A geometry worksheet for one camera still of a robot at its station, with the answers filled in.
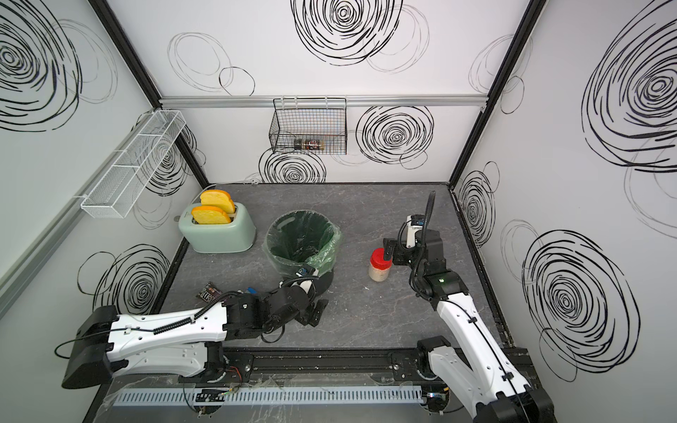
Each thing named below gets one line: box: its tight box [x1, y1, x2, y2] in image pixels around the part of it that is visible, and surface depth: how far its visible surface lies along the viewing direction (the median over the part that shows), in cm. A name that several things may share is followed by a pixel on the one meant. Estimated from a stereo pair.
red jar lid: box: [370, 247, 393, 271], surface depth 84 cm
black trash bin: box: [262, 209, 342, 297], surface depth 81 cm
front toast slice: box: [191, 205, 232, 225], surface depth 86 cm
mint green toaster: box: [178, 202, 257, 254], surface depth 92 cm
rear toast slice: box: [200, 189, 236, 214], surface depth 90 cm
